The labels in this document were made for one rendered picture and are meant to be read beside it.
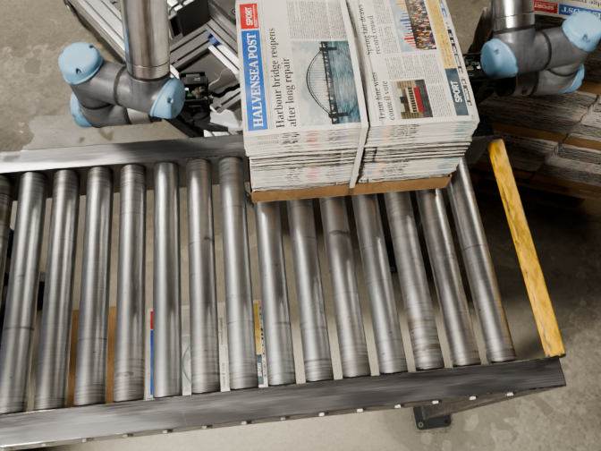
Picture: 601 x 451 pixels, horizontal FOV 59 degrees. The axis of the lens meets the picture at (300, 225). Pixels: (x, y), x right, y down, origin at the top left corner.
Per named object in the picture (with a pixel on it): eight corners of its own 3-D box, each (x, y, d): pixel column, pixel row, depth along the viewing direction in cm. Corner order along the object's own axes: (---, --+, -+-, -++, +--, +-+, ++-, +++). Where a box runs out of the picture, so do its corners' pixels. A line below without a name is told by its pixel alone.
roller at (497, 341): (456, 146, 115) (462, 133, 110) (512, 370, 96) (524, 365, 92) (433, 148, 114) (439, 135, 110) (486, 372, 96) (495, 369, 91)
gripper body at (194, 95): (208, 100, 104) (146, 105, 103) (215, 125, 112) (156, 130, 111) (207, 69, 107) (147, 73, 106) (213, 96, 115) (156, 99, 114)
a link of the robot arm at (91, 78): (124, 48, 95) (139, 88, 105) (66, 33, 96) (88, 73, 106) (105, 82, 92) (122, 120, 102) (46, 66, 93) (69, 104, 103)
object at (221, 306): (261, 298, 177) (261, 297, 176) (268, 387, 166) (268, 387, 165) (148, 309, 174) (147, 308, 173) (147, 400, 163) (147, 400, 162)
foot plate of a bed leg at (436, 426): (446, 383, 168) (447, 383, 167) (456, 431, 162) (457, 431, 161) (405, 387, 167) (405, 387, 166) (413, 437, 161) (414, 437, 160)
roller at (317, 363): (305, 157, 113) (307, 145, 108) (333, 388, 94) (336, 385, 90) (281, 159, 112) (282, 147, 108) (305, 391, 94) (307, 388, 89)
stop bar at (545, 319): (501, 143, 109) (504, 138, 107) (563, 357, 92) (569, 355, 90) (486, 144, 109) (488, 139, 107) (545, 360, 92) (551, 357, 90)
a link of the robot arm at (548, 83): (580, 45, 112) (562, 72, 120) (530, 48, 112) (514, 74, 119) (593, 75, 109) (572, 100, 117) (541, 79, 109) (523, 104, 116)
